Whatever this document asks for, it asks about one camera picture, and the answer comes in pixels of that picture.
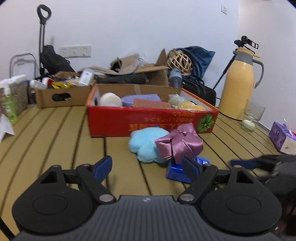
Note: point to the metal tube frame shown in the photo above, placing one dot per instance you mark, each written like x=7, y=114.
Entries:
x=23, y=55

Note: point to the yellow thermos jug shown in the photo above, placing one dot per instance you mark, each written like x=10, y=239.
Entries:
x=238, y=88

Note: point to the clear plastic bag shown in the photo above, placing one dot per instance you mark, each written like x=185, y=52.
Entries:
x=175, y=100

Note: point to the purple satin bow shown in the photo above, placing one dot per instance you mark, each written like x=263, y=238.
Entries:
x=182, y=142

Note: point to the white wall socket strip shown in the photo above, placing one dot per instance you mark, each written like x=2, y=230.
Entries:
x=75, y=51

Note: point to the brown cardboard box with clutter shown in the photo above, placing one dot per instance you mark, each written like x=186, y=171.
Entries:
x=74, y=97

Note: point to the black trolley bag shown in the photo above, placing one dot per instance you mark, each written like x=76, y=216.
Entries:
x=55, y=61

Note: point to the yellow sponge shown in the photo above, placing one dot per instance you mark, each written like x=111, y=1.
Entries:
x=192, y=106

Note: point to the glass cup with candle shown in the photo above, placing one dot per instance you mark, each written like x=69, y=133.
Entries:
x=251, y=118

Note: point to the blue water bottle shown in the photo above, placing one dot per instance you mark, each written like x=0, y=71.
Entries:
x=175, y=77

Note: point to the white carton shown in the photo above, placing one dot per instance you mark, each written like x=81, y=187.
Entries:
x=86, y=77

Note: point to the green spray bottle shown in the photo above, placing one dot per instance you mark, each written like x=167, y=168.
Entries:
x=10, y=106

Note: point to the red cardboard box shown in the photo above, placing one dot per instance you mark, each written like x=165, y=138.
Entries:
x=148, y=121

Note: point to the black tripod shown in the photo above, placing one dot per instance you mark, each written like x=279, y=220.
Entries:
x=246, y=42

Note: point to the blue gift box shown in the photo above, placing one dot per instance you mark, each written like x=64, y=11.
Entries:
x=175, y=172

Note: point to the yellow snack packet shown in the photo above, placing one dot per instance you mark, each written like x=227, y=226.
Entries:
x=61, y=85

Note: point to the light blue plush pad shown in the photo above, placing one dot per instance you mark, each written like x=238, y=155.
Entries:
x=144, y=143

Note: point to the white bottle with red cap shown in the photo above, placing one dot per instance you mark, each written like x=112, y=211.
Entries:
x=38, y=83

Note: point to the pink brown sponge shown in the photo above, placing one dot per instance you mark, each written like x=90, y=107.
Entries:
x=152, y=104

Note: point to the wicker ball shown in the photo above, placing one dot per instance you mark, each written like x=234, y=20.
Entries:
x=179, y=62

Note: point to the blue cloth bag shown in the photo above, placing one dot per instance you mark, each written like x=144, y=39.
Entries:
x=202, y=60

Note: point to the open brown cardboard box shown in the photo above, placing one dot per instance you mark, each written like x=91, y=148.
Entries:
x=157, y=77

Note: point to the purple tissue pack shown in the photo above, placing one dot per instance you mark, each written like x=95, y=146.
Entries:
x=281, y=136

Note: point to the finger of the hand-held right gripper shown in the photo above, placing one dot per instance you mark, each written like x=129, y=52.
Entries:
x=245, y=163

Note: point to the white round sponge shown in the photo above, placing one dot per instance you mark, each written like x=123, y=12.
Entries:
x=111, y=100

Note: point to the purple woven fabric pad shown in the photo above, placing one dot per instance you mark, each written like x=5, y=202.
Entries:
x=141, y=98

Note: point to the white folded paper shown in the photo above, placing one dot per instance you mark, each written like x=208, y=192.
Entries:
x=5, y=129

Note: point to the clear grain container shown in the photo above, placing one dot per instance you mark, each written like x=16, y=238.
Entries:
x=21, y=96

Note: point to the beige burlap bag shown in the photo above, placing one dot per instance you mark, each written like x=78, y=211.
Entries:
x=129, y=62

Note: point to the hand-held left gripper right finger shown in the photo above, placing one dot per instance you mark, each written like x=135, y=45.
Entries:
x=190, y=168

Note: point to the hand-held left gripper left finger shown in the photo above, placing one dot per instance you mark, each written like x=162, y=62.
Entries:
x=103, y=168

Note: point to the black cloth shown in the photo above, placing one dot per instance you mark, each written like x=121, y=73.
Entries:
x=122, y=79

